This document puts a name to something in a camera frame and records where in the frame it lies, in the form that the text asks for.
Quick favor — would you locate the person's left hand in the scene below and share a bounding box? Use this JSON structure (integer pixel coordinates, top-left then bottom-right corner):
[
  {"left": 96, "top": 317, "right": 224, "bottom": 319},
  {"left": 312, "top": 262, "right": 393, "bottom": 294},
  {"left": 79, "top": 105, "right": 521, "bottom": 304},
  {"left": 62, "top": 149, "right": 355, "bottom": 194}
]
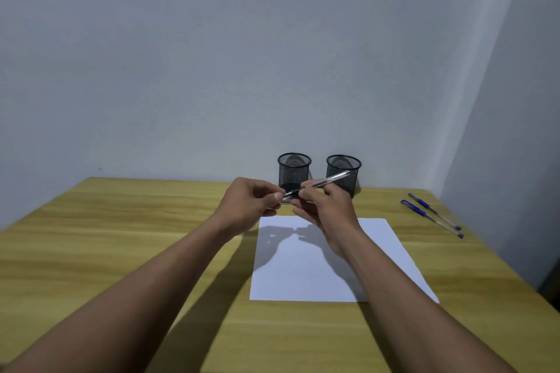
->
[{"left": 209, "top": 177, "right": 286, "bottom": 240}]

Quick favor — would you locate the person's right hand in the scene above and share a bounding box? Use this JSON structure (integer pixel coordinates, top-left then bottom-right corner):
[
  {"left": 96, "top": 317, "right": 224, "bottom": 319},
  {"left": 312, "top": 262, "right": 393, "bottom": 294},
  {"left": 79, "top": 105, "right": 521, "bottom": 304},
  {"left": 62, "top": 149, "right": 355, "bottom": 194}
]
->
[{"left": 290, "top": 179, "right": 364, "bottom": 260}]

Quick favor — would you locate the black pen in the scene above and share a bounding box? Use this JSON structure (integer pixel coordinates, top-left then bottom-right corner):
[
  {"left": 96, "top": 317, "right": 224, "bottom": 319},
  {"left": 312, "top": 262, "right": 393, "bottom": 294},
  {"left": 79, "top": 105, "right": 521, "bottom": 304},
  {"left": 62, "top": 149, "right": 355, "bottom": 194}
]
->
[{"left": 282, "top": 170, "right": 352, "bottom": 202}]

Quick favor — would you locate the black mesh pen cup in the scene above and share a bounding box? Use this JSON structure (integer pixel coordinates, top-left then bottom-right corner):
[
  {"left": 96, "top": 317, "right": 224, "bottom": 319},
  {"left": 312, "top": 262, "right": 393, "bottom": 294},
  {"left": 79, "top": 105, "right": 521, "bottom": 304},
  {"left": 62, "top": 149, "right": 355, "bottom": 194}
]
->
[
  {"left": 277, "top": 152, "right": 313, "bottom": 196},
  {"left": 325, "top": 154, "right": 363, "bottom": 199}
]

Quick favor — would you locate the blue pen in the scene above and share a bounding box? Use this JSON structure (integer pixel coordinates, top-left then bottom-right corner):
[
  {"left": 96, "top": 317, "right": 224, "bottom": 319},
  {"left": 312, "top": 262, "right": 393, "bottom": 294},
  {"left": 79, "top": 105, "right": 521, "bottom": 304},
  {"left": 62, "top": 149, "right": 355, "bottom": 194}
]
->
[
  {"left": 408, "top": 193, "right": 463, "bottom": 232},
  {"left": 400, "top": 199, "right": 465, "bottom": 240}
]

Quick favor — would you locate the white paper sheet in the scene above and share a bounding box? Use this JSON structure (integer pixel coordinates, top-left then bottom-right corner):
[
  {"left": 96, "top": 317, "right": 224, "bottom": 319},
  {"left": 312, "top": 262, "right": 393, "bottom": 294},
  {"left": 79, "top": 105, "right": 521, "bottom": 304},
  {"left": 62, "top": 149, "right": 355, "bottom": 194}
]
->
[{"left": 249, "top": 215, "right": 440, "bottom": 304}]

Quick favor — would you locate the person's right forearm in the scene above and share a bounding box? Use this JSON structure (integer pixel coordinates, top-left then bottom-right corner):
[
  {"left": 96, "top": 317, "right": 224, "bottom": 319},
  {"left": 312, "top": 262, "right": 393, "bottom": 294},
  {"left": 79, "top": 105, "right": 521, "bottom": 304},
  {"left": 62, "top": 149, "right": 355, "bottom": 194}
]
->
[{"left": 341, "top": 228, "right": 517, "bottom": 373}]

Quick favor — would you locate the person's left forearm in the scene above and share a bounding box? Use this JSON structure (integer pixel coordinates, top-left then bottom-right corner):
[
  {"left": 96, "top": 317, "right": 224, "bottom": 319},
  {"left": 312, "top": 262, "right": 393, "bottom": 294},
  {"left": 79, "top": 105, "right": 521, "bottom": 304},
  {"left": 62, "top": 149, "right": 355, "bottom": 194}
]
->
[{"left": 4, "top": 217, "right": 235, "bottom": 373}]

